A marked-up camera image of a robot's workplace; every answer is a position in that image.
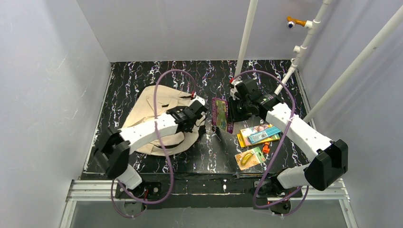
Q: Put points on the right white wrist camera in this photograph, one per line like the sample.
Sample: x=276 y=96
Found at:
x=233 y=89

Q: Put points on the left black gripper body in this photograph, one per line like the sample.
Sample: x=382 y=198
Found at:
x=201 y=118

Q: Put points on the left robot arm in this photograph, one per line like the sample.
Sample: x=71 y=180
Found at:
x=115 y=146

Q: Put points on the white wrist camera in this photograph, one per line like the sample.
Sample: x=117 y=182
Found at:
x=233 y=89
x=196 y=98

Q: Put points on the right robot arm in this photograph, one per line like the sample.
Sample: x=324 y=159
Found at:
x=328 y=159

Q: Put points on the white pvc pipe frame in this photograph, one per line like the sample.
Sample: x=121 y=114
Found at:
x=312 y=26

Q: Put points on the beige canvas student bag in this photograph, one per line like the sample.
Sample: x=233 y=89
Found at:
x=154 y=101

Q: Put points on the purple treehouse book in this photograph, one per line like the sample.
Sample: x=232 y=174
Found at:
x=220 y=113

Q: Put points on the yellow crayon pack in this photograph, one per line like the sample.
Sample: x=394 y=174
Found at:
x=264 y=133

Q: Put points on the orange small toy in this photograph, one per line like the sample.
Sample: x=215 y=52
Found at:
x=266 y=148

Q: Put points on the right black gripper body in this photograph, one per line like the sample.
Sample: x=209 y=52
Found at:
x=235 y=109

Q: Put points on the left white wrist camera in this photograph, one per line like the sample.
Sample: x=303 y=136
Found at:
x=196 y=98

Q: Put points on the yellow item blister pack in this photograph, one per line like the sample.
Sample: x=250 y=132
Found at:
x=250 y=158

